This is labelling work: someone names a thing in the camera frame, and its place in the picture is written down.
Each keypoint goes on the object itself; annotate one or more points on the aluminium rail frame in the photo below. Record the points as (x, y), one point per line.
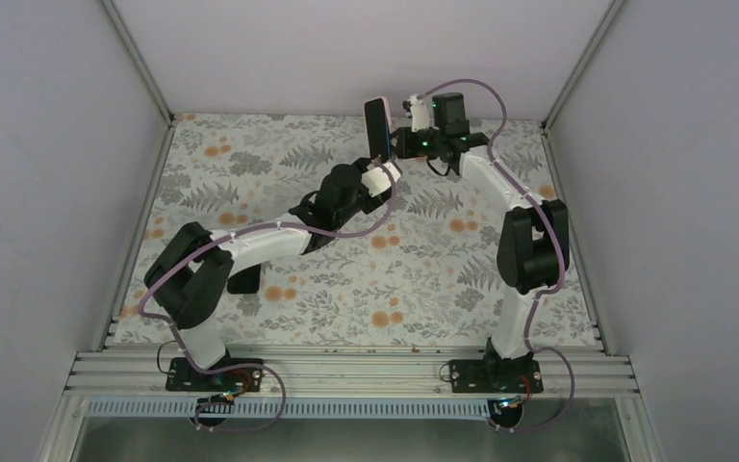
(348, 372)

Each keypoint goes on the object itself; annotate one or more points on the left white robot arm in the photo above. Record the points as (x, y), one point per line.
(199, 265)

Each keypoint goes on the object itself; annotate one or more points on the black phone on table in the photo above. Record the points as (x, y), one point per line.
(245, 282)

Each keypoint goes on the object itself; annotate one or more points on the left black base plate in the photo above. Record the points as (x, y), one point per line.
(183, 377)

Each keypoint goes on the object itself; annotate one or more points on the floral patterned table mat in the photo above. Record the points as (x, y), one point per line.
(427, 277)

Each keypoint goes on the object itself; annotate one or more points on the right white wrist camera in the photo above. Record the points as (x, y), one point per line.
(418, 113)

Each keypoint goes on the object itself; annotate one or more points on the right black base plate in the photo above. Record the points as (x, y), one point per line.
(519, 376)

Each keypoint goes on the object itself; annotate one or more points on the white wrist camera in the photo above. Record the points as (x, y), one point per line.
(418, 113)
(379, 179)

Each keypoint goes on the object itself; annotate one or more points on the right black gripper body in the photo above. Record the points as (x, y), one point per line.
(417, 150)

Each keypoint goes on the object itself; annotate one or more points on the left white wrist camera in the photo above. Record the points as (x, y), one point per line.
(379, 179)

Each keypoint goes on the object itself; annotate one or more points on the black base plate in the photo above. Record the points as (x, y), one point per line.
(519, 376)
(183, 377)

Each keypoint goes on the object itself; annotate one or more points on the grey slotted cable duct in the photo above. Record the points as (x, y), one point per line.
(472, 409)

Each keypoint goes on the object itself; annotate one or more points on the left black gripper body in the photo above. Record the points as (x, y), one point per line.
(346, 215)

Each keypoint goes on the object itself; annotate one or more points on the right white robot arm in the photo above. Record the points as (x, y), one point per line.
(533, 252)

